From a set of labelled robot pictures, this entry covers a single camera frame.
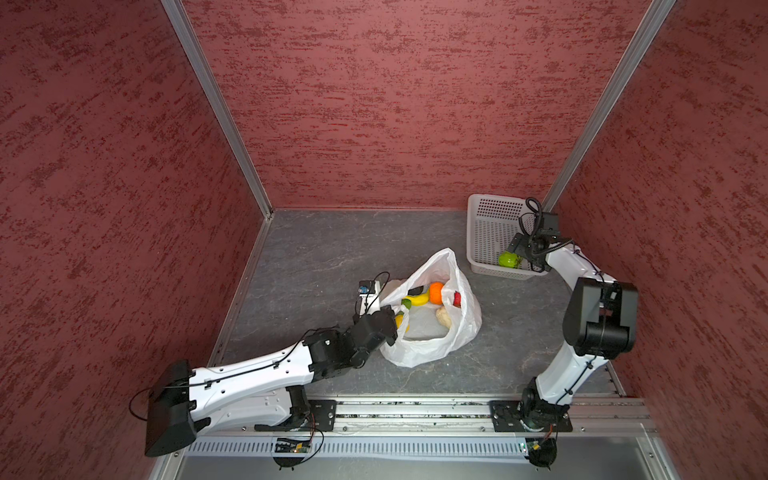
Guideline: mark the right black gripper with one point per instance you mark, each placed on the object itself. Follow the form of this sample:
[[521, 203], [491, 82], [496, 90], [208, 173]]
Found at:
[[519, 244]]

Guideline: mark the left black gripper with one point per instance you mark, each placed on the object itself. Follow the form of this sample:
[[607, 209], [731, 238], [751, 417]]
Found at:
[[388, 310]]

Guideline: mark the green custard apple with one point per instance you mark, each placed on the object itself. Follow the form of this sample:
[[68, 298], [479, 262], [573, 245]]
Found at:
[[509, 260]]

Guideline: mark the white plastic bag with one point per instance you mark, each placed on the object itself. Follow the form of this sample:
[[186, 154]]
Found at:
[[421, 339]]

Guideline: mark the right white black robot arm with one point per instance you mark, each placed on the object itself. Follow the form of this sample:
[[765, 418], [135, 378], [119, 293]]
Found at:
[[599, 323]]

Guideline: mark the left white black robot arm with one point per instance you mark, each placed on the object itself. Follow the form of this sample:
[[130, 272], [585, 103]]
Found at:
[[265, 392]]

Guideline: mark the white perforated plastic basket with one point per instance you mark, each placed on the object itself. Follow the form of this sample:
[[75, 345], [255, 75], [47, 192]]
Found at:
[[492, 222]]

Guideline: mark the yellow banana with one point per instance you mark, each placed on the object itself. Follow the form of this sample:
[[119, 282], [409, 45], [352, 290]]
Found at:
[[411, 301]]

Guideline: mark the beige potato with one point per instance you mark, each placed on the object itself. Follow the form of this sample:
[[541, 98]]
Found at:
[[443, 318]]

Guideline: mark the orange carrot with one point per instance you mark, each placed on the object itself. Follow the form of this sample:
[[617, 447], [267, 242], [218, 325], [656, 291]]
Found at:
[[435, 293]]

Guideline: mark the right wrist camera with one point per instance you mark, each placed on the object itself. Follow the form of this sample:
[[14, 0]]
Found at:
[[547, 226]]

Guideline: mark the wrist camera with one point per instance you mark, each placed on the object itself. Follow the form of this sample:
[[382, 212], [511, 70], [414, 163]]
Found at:
[[547, 226], [369, 292]]

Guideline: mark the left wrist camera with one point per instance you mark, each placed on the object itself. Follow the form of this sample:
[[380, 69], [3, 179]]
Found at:
[[369, 292]]

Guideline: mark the aluminium front rail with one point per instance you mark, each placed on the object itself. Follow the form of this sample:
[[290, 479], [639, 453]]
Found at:
[[433, 415]]

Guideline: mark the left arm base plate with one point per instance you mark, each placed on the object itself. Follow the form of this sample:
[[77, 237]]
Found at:
[[321, 415]]

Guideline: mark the left circuit board with wires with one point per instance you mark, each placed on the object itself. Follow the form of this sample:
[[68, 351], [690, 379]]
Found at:
[[290, 453]]

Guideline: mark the circuit board with wires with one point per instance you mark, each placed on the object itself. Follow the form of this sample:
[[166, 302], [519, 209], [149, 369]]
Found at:
[[290, 453], [542, 452]]

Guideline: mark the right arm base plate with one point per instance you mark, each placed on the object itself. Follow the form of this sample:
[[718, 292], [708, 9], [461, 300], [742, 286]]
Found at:
[[504, 416]]

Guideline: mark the right circuit board with wires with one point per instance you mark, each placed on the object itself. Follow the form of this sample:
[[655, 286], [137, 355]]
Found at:
[[542, 452]]

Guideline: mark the right aluminium corner post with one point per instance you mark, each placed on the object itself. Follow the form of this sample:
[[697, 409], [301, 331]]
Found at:
[[640, 42]]

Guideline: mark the aluminium corner post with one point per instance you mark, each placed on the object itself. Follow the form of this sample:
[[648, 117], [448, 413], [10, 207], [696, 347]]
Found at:
[[640, 42], [184, 31]]

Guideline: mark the left aluminium corner post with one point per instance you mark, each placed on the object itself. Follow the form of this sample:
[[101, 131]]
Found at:
[[184, 31]]

